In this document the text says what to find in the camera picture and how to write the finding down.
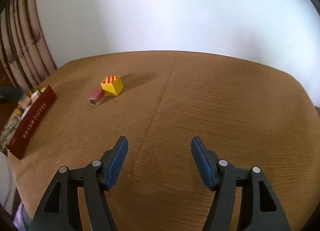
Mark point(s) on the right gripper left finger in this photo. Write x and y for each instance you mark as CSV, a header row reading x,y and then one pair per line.
x,y
59,207

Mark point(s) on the red beige cosmetic box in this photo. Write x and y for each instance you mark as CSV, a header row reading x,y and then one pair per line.
x,y
24,102

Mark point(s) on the pink lip gloss tube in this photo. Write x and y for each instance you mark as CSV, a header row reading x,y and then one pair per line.
x,y
96,96

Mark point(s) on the clear plastic card case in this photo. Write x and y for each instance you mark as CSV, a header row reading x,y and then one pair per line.
x,y
9,130

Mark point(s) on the brown table cloth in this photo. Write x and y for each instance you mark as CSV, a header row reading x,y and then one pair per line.
x,y
247,113

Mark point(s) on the beige patterned curtain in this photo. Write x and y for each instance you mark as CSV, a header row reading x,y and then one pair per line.
x,y
25,55

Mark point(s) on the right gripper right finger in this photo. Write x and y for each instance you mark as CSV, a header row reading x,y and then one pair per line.
x,y
260,207

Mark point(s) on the yellow red striped cube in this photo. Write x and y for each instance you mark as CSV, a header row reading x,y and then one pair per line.
x,y
112,85

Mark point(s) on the red gold toffee tin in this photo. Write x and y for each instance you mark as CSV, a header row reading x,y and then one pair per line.
x,y
41,100

